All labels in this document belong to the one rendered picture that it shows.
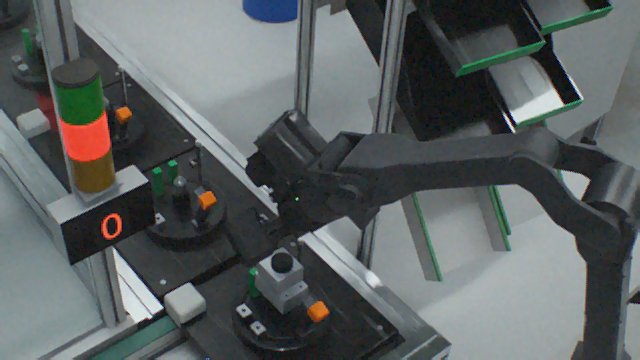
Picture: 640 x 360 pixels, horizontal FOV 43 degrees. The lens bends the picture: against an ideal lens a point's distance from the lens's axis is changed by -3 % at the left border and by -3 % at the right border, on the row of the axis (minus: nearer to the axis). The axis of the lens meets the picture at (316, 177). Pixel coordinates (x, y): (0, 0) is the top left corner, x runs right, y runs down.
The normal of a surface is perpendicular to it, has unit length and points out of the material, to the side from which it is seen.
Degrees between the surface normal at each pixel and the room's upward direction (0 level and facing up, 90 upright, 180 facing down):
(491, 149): 31
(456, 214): 45
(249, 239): 38
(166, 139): 0
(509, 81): 25
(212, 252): 0
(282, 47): 0
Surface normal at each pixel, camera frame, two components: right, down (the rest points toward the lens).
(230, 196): 0.04, -0.73
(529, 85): 0.25, -0.40
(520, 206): 0.38, -0.07
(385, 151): -0.28, -0.81
